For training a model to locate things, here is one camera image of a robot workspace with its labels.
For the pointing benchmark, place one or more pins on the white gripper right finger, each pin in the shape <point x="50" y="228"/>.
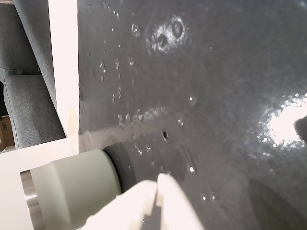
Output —
<point x="175" y="206"/>

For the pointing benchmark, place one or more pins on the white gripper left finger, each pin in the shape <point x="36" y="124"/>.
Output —
<point x="124" y="206"/>

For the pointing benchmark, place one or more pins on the sage green steel cup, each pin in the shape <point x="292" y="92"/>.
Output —
<point x="79" y="182"/>

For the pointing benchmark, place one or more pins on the brown cardboard box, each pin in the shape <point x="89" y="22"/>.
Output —
<point x="6" y="134"/>

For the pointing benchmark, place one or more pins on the black glossy mat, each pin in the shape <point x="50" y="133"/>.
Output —
<point x="216" y="72"/>

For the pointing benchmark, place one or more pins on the grey fabric sofa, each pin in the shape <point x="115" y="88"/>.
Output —
<point x="24" y="103"/>

